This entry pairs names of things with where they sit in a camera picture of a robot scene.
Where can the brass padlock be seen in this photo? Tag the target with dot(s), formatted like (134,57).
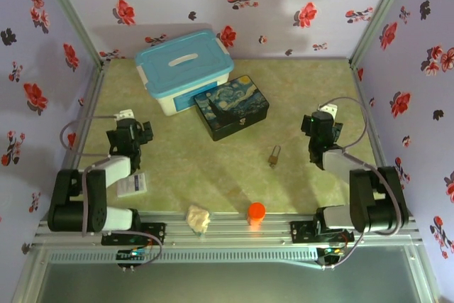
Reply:
(273,159)

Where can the starry night painted box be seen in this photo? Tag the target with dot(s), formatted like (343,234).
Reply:
(230,104)

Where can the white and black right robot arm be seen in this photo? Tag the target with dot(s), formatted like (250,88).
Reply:
(337,164)

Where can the white printed card packet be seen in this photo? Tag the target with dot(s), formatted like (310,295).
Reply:
(133,185)

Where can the blue-lidded plastic storage box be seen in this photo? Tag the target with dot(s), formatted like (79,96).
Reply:
(184,65)

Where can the small control circuit board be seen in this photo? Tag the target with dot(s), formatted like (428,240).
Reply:
(331,255)
(133,254)

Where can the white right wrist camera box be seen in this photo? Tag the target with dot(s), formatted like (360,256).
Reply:
(328,109)

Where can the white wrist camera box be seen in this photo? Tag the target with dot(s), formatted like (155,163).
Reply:
(126,115)
(328,109)

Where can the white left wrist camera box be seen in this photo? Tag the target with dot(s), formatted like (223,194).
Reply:
(126,115)

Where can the aluminium frame side rail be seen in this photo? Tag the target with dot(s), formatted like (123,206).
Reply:
(93,100)
(358,83)

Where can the aluminium frame corner post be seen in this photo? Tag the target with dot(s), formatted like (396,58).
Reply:
(379,15)
(72,15)

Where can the aluminium front mounting rail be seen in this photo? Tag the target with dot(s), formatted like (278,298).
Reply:
(230,235)

